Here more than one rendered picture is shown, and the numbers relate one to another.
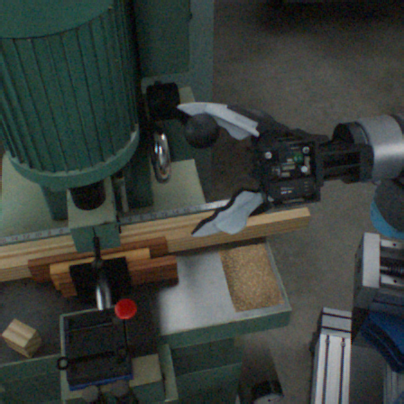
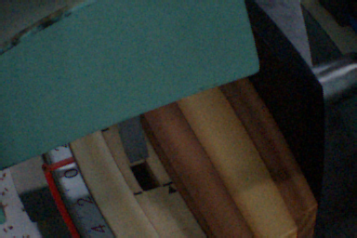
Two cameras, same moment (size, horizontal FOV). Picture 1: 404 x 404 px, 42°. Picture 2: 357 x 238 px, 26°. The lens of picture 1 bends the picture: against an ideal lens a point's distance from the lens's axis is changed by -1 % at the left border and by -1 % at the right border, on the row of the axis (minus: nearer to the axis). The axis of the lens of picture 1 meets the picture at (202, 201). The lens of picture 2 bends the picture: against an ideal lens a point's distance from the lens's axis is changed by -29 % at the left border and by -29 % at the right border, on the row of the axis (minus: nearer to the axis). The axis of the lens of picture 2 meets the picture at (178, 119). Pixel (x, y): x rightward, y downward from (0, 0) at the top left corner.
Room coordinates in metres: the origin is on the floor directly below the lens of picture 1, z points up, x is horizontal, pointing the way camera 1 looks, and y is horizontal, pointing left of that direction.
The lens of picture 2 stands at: (0.50, 0.48, 1.25)
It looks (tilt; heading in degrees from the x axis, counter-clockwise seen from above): 43 degrees down; 269
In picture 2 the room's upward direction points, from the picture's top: 11 degrees counter-clockwise
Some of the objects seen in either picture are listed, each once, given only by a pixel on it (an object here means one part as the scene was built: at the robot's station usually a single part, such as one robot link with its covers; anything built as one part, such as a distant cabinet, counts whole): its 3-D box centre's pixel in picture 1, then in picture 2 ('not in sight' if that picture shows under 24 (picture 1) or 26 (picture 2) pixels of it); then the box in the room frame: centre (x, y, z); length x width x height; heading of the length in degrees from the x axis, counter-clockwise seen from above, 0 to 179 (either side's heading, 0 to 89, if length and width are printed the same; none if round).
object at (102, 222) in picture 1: (94, 206); (69, 36); (0.53, 0.17, 1.03); 0.14 x 0.07 x 0.09; 12
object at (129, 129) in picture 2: not in sight; (125, 110); (0.51, 0.17, 0.97); 0.01 x 0.01 x 0.05; 12
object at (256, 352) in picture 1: (254, 372); not in sight; (0.43, -0.11, 0.58); 0.12 x 0.08 x 0.08; 12
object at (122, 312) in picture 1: (125, 308); not in sight; (0.35, 0.11, 1.02); 0.03 x 0.03 x 0.01
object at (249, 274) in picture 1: (250, 272); not in sight; (0.48, -0.08, 0.91); 0.12 x 0.09 x 0.03; 12
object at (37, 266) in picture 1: (99, 260); (189, 185); (0.50, 0.18, 0.93); 0.23 x 0.01 x 0.05; 102
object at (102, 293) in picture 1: (104, 295); (323, 86); (0.41, 0.16, 0.95); 0.09 x 0.07 x 0.09; 102
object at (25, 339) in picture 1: (22, 338); not in sight; (0.35, 0.28, 0.92); 0.04 x 0.03 x 0.04; 63
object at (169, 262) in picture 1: (119, 276); (241, 123); (0.47, 0.14, 0.92); 0.20 x 0.02 x 0.05; 102
